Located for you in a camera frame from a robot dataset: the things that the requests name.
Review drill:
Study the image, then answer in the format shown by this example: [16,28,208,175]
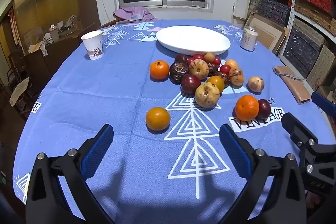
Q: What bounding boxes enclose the blue printed tablecloth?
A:
[12,19,336,224]

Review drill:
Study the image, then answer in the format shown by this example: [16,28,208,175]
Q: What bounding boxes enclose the large tan striped apple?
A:
[189,59,210,80]

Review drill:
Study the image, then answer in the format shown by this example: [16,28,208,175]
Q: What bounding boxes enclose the white oval plate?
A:
[156,26,231,56]

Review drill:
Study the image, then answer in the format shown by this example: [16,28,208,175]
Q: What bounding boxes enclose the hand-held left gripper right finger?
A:
[219,123,307,224]

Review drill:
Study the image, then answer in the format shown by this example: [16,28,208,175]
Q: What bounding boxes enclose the dark red plum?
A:
[258,99,272,118]
[181,74,201,94]

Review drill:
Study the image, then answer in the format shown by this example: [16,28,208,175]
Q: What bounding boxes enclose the pale drink can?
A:
[240,27,259,51]

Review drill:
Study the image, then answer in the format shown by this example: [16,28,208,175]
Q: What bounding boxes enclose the orange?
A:
[149,60,170,80]
[235,94,260,122]

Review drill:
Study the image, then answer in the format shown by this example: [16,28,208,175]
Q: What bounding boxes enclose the small tan striped apple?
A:
[229,67,244,87]

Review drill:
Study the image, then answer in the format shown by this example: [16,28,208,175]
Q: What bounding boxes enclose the wooden chair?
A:
[97,18,132,30]

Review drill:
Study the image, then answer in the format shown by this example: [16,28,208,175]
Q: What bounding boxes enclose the white metal shelf rack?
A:
[278,0,336,62]

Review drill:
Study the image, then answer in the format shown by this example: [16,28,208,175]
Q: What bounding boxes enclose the dark wooden sideboard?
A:
[8,35,82,98]

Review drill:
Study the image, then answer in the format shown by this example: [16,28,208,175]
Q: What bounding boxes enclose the pale round mesh object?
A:
[9,77,30,107]

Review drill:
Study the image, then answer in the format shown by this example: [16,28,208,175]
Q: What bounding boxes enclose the tan round pear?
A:
[247,76,264,93]

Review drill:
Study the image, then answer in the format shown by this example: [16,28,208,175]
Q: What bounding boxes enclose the brown pouch with strap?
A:
[272,65,311,104]

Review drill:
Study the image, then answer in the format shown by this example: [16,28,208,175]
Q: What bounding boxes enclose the purple cloth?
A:
[113,6,158,24]

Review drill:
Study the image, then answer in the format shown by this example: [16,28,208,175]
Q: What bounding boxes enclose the large dark brown mangosteen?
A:
[169,62,190,83]

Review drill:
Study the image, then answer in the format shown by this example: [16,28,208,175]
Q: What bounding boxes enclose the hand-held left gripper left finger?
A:
[25,124,114,224]

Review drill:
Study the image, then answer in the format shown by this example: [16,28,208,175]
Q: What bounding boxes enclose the white paper cup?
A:
[81,30,105,60]

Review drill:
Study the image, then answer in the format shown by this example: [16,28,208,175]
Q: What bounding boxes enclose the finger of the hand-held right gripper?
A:
[281,113,336,165]
[311,91,336,122]

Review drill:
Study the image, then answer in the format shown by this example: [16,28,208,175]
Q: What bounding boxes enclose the wooden picture frame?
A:
[243,13,290,55]

